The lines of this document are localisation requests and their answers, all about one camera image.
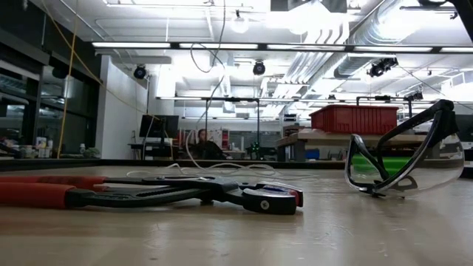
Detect white cord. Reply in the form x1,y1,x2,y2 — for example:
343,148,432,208
125,0,319,182

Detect person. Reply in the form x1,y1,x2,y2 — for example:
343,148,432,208
190,128,226,160

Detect black computer monitor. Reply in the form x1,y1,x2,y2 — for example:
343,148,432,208
139,114,180,140

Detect wooden top rolling workbench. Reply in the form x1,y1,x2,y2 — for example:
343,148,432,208
275,127,429,163

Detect white pendant lamp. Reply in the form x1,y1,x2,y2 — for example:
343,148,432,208
230,9,251,35

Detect red plastic crate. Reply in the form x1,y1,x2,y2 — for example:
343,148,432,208
309,104,400,136

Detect overhead LED light bar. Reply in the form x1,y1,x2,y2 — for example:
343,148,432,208
91,41,473,53

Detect green plastic bin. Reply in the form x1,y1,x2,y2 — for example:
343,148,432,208
350,154,412,175

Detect white containers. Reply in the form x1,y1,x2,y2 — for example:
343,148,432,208
35,136,55,159

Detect clear safety glasses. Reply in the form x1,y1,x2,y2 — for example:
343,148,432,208
344,98,466,199

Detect black background station frame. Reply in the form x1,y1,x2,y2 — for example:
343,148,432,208
204,96,262,160

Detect red-handled pliers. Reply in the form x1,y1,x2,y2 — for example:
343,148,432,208
0,175,304,216

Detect yellow cable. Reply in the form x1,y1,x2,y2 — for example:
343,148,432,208
55,0,79,160
40,0,163,123

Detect black aluminium table frame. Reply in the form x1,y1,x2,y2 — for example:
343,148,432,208
0,158,473,179

